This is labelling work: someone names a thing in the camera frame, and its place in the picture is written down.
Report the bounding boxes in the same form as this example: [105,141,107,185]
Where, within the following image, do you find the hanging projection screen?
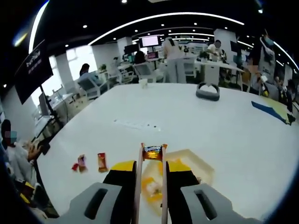
[141,35,161,48]

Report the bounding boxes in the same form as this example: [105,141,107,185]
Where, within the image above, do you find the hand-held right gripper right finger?
[166,161,259,224]

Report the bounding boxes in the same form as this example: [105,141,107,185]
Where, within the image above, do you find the blue yellow cloth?
[251,98,296,126]

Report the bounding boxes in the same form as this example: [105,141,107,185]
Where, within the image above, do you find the blue orange candy food packet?
[141,143,169,161]

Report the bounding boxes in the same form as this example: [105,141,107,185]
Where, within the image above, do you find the orange brown wafer food packet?
[97,152,109,173]

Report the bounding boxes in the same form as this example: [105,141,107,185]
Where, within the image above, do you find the desk computer monitor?
[38,93,51,118]

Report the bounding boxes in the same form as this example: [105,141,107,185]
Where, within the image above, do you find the cream hexagonal container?
[139,148,215,217]

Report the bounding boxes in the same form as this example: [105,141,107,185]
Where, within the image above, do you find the small yellow bread food packet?
[141,176,164,217]

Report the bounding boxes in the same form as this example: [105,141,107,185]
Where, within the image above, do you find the pink food tongs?
[133,142,169,224]

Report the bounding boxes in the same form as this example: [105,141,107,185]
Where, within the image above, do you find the purple brown candy food packet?
[78,154,88,174]

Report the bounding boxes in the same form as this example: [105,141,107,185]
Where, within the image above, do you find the black pouch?
[38,139,51,156]

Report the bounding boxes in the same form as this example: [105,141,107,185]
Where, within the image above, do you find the large black display screen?
[14,39,55,105]

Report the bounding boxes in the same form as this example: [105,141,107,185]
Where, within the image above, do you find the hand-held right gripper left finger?
[57,160,137,224]

